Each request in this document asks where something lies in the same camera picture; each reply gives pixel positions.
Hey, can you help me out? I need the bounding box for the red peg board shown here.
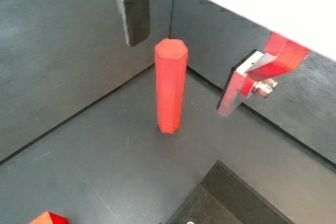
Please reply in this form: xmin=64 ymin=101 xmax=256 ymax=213
xmin=29 ymin=211 xmax=69 ymax=224

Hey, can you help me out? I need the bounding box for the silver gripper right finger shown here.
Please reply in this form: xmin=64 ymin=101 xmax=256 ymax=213
xmin=217 ymin=32 xmax=309 ymax=117

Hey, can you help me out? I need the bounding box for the red hexagon peg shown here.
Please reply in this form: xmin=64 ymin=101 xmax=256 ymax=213
xmin=155 ymin=38 xmax=189 ymax=134

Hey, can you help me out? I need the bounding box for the black metal bracket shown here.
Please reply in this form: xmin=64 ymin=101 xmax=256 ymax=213
xmin=165 ymin=161 xmax=295 ymax=224

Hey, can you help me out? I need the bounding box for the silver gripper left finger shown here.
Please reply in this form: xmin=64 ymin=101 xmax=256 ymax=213
xmin=117 ymin=0 xmax=149 ymax=47

